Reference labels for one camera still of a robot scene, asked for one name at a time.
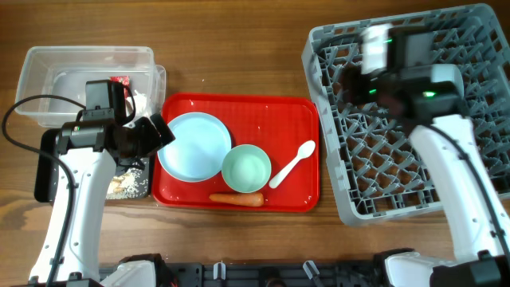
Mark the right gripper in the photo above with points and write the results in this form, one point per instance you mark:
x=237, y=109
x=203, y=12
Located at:
x=359, y=84

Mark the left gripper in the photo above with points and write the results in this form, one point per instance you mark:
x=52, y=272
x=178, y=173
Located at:
x=160, y=130

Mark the rice and food scraps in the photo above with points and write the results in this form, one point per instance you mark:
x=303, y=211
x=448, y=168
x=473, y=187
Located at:
x=132, y=184

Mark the white tissue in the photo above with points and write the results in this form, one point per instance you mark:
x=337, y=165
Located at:
x=139, y=104

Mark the red snack wrapper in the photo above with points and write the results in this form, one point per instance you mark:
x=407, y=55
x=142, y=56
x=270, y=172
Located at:
x=120, y=81

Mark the light blue plate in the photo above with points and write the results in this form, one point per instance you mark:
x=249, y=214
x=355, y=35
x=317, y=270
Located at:
x=196, y=154

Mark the white plastic spoon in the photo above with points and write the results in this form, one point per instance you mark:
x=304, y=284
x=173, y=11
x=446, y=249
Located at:
x=304, y=151

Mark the green bowl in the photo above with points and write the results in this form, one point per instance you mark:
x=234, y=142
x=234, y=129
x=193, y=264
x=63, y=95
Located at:
x=246, y=168

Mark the orange carrot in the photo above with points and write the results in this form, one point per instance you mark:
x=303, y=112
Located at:
x=250, y=200

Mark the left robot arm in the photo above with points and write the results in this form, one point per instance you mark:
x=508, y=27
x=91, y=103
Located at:
x=88, y=153

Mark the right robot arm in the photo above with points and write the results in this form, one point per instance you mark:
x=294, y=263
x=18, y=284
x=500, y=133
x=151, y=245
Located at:
x=399, y=74

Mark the black food waste tray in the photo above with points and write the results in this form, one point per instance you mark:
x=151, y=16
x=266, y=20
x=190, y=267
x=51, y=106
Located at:
x=48, y=175

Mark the grey dishwasher rack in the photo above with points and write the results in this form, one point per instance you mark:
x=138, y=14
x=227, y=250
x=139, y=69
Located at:
x=375, y=173

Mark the clear plastic waste bin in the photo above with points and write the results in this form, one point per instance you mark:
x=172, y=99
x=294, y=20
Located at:
x=80, y=72

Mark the red serving tray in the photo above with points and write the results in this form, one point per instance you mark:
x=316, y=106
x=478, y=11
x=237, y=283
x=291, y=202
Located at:
x=278, y=125

